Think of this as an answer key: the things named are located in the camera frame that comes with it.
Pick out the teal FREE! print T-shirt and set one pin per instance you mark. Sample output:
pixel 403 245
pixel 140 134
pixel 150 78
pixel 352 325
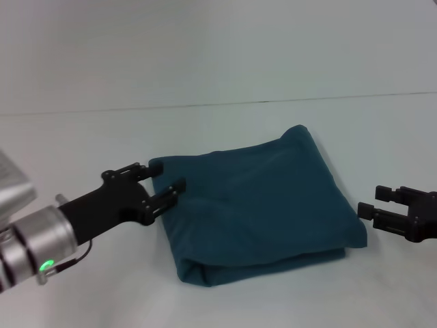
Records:
pixel 259 205

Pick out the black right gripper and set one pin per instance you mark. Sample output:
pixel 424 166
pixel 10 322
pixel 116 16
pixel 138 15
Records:
pixel 423 218

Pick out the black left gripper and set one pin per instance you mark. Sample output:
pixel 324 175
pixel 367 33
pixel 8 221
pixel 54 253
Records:
pixel 106 205

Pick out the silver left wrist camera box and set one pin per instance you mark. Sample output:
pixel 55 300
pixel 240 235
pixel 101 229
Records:
pixel 12 184

